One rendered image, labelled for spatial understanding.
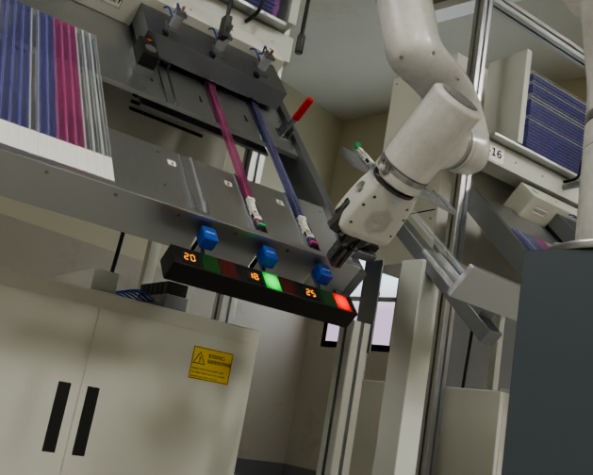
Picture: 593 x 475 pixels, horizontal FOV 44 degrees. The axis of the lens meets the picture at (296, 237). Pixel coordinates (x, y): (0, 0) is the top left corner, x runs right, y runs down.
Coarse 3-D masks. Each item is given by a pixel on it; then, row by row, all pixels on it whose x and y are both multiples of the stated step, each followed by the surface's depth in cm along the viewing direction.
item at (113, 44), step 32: (32, 0) 142; (64, 0) 150; (96, 32) 147; (128, 32) 156; (128, 64) 144; (160, 64) 153; (160, 96) 141; (192, 96) 150; (224, 96) 159; (256, 128) 156
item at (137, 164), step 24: (120, 144) 119; (144, 144) 123; (120, 168) 113; (144, 168) 117; (168, 168) 122; (192, 168) 126; (216, 168) 131; (168, 192) 116; (192, 192) 120; (216, 192) 124; (240, 192) 129; (264, 192) 135; (216, 216) 118; (240, 216) 123; (264, 216) 128; (288, 216) 133; (312, 216) 138
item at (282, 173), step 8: (256, 104) 163; (256, 112) 159; (256, 120) 158; (264, 128) 155; (264, 136) 153; (272, 144) 151; (272, 152) 148; (272, 160) 147; (280, 160) 147; (280, 168) 144; (280, 176) 143; (288, 184) 141; (288, 192) 138; (288, 200) 138; (296, 200) 137; (296, 208) 134; (296, 216) 134
